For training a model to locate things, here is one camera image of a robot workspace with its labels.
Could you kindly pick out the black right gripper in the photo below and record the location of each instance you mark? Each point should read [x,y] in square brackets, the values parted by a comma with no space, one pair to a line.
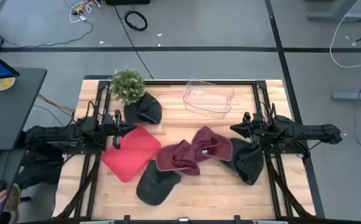
[256,129]

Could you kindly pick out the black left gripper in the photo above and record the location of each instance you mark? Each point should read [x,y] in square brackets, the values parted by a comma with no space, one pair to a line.
[109,130]

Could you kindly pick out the black baseball cap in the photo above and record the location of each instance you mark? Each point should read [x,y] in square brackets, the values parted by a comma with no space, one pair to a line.
[146,109]
[155,186]
[246,165]

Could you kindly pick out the maroon baseball cap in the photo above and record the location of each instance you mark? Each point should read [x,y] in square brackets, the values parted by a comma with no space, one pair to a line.
[211,143]
[175,157]

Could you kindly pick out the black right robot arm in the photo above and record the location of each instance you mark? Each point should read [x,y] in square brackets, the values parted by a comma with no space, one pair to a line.
[317,132]

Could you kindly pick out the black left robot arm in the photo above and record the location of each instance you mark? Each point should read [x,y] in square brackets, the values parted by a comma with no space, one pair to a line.
[59,135]

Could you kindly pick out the red cloth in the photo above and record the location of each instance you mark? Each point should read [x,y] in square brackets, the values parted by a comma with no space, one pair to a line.
[130,155]

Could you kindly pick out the green potted plant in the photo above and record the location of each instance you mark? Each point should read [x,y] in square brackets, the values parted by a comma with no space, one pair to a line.
[127,85]

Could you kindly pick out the clear plastic bin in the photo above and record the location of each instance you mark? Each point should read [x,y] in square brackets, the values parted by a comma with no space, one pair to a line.
[208,99]

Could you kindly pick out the gray desk foot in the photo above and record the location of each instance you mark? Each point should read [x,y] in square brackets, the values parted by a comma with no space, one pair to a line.
[336,16]
[348,96]

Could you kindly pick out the dark gray desk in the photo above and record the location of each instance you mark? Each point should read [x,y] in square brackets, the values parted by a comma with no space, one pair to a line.
[9,115]

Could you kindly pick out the black box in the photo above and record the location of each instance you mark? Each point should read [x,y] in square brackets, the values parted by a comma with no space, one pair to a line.
[127,2]

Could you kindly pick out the black aluminium table frame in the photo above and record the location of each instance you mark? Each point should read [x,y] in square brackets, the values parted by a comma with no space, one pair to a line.
[168,82]

